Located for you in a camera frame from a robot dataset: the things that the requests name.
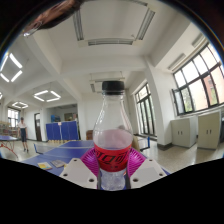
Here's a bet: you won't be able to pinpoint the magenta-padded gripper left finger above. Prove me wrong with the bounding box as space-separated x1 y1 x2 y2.
59 147 100 190

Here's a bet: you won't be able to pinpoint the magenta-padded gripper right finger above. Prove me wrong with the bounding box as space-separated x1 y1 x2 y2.
125 147 168 190

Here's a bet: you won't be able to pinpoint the clear red-labelled drink bottle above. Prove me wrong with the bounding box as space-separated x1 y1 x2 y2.
92 80 134 192

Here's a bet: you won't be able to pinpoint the grey booklet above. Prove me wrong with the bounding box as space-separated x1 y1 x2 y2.
50 159 68 168

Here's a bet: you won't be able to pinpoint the small yellow booklet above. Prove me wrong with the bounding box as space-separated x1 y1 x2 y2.
37 161 53 171

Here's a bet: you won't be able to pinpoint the brown armchair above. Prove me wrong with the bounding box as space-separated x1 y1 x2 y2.
85 129 94 141

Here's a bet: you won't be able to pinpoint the folded blue table tennis tables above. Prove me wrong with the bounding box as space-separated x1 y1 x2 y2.
45 120 80 141

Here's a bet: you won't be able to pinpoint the white cabinet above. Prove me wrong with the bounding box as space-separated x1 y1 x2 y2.
197 110 223 150
170 115 198 149

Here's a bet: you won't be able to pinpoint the dark door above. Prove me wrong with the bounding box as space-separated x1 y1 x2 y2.
34 112 43 142

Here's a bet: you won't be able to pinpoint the red-legged table tennis table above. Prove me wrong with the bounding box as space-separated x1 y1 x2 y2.
0 134 20 158

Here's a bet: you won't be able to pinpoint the group of ceiling lights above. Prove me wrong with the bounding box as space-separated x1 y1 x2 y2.
0 52 62 109

